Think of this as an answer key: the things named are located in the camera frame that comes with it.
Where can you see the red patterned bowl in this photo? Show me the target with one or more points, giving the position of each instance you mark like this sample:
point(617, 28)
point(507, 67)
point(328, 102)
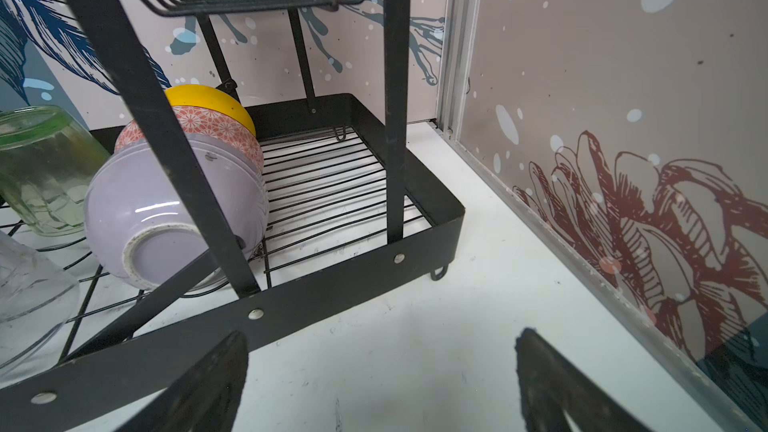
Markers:
point(207, 122)

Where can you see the clear glass tumbler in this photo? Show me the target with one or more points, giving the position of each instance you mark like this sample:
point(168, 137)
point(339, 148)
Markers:
point(37, 299)

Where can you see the lilac ceramic bowl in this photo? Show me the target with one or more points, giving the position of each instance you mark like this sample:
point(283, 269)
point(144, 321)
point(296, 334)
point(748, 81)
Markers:
point(137, 226)

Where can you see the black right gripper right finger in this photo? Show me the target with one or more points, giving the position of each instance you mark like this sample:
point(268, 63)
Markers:
point(556, 395)

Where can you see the yellow bowl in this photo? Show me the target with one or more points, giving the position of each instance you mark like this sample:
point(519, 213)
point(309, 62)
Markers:
point(210, 98)

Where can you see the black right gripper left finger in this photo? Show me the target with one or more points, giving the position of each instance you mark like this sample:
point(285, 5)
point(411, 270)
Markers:
point(205, 398)

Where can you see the green glass tumbler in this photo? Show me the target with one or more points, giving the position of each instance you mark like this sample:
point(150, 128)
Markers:
point(48, 160)

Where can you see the black two-tier dish rack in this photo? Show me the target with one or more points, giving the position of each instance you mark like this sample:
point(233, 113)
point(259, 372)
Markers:
point(353, 214)

